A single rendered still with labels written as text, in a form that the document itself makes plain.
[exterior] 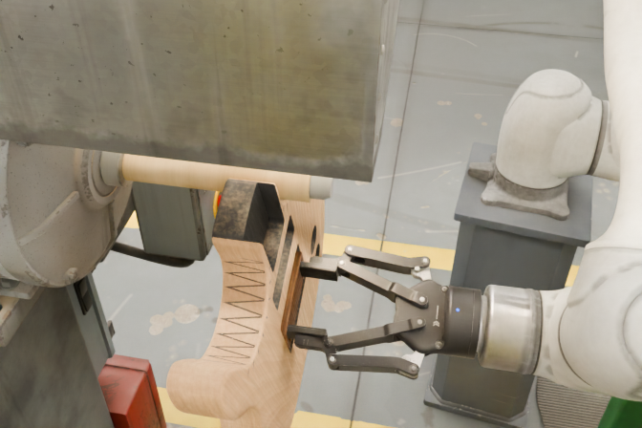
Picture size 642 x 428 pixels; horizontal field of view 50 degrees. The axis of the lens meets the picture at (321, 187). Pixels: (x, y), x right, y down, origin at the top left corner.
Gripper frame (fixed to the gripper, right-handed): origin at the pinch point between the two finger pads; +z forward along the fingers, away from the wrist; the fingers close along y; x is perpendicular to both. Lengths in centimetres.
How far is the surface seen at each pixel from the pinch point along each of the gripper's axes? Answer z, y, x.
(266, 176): 1.5, 4.7, 19.8
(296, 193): -1.4, 3.7, 19.0
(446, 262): -23, 68, -143
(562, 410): -56, 20, -123
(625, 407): -52, 7, -56
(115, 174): 15.9, 3.2, 19.6
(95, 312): 38.2, 3.5, -31.4
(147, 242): 26.6, 11.2, -16.7
